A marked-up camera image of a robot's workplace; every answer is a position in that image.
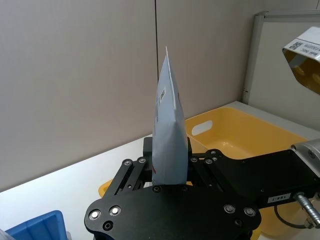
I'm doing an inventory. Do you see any dark cable with silver plug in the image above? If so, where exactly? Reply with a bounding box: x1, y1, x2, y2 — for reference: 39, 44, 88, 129
273, 191, 320, 230

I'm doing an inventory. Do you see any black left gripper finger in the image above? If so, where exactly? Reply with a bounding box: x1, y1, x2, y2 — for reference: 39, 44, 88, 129
100, 136, 154, 199

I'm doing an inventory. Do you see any blue plastic bin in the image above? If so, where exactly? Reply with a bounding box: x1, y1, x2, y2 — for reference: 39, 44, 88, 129
4, 209, 72, 240

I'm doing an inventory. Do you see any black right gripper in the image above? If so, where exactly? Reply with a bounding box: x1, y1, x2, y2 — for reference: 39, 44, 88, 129
185, 136, 320, 209

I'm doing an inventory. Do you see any pale blue pouch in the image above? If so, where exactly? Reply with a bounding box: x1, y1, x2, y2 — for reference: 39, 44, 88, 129
151, 45, 189, 187

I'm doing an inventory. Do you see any grey framed partition panel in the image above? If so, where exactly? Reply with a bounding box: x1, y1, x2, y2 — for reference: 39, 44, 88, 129
243, 9, 320, 141

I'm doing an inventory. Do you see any yellow plastic bin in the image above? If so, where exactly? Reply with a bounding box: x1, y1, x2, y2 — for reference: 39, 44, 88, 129
97, 179, 114, 200
184, 106, 311, 237

